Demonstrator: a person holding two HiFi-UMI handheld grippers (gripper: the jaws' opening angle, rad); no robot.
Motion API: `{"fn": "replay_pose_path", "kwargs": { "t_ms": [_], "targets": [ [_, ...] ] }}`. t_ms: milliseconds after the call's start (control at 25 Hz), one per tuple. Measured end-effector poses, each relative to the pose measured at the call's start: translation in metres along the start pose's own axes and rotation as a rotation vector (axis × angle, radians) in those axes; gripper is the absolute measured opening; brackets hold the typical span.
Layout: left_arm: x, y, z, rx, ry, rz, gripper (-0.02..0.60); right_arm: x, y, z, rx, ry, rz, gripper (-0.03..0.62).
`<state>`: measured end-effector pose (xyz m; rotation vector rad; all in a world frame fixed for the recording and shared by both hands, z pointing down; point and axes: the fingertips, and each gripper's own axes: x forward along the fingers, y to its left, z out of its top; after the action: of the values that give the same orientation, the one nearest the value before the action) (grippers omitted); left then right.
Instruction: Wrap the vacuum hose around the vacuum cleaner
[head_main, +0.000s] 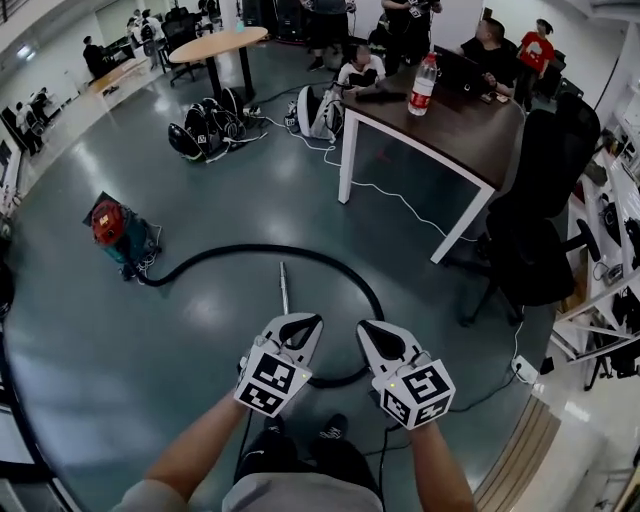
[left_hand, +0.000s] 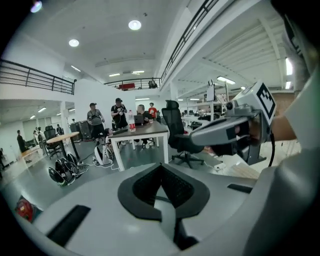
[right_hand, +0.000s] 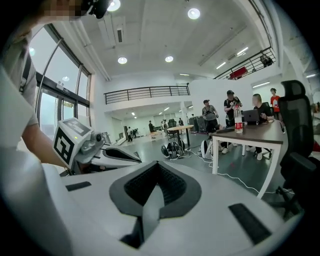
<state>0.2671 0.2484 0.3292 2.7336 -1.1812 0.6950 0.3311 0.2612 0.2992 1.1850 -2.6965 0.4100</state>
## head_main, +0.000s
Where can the clear bottle with red label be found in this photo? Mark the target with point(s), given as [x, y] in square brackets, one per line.
[422, 85]

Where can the black laptop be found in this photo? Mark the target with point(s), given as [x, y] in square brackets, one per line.
[457, 70]

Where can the black helmet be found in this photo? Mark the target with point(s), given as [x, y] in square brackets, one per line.
[182, 140]
[232, 102]

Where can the person's leg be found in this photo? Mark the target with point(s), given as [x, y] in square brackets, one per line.
[265, 455]
[345, 460]

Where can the red-topped canister vacuum cleaner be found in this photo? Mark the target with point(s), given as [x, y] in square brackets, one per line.
[107, 220]

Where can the person's left forearm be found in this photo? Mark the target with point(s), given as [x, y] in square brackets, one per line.
[200, 440]

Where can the white grey backpack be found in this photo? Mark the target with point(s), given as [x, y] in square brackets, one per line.
[330, 117]

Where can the person's right forearm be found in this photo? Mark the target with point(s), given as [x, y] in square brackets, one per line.
[440, 460]

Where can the silver vacuum wand tube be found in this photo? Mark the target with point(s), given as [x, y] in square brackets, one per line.
[284, 285]

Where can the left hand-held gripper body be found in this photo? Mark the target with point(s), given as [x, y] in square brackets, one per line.
[270, 380]

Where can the round wooden table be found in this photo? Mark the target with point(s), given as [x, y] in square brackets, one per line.
[220, 42]

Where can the person's left leg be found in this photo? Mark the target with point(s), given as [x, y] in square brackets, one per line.
[265, 455]

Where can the person's black shoe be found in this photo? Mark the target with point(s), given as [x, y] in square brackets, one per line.
[274, 426]
[334, 427]

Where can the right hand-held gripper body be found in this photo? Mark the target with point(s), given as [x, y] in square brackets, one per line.
[415, 395]

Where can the person's right black shoe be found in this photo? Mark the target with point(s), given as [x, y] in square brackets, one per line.
[334, 427]

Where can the white power strip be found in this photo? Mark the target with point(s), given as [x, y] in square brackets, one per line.
[253, 111]
[525, 369]

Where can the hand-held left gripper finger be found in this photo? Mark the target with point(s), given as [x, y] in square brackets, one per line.
[272, 332]
[311, 352]

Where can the black office chair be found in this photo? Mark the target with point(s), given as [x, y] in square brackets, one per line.
[545, 200]
[177, 25]

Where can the person's left black shoe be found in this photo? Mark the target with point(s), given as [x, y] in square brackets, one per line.
[274, 426]

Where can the black backpack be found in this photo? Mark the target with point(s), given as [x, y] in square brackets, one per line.
[210, 125]

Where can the person's right leg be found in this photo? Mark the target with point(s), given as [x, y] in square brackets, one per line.
[345, 460]

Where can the dark table with white legs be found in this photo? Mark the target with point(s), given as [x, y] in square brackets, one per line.
[450, 130]

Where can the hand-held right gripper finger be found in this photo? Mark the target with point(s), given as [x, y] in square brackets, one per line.
[407, 342]
[370, 355]

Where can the low wooden bench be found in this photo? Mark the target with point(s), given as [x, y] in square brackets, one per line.
[120, 75]

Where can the black garbage bag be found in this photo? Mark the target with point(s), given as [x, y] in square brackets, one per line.
[5, 285]

